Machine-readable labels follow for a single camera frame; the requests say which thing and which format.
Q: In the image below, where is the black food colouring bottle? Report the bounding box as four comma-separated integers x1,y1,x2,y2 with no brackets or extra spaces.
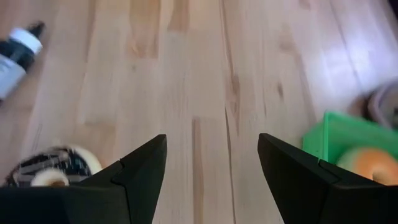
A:
0,21,46,101

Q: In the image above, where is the green plastic basket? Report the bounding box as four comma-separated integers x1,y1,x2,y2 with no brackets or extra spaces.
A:
302,110,398,187

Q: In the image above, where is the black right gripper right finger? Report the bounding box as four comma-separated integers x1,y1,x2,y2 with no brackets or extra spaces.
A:
257,133,346,224

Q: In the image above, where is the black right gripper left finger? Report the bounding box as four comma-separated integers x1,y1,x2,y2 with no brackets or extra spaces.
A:
80,134,168,224

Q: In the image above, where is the chocolate frosted toy donut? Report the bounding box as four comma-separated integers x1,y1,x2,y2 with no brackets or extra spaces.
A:
3,144,103,188

